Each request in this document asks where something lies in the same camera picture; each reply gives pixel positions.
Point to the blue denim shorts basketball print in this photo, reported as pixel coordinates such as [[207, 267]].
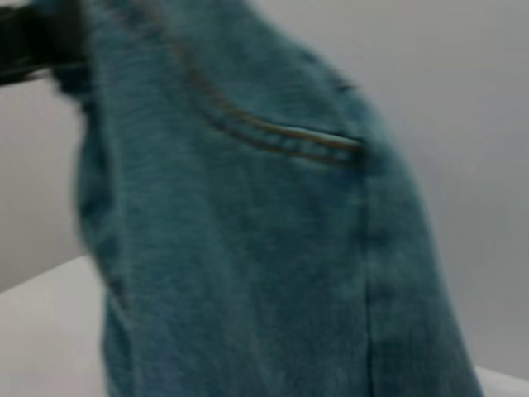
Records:
[[248, 231]]

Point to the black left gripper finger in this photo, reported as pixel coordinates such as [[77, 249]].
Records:
[[37, 33], [25, 76]]

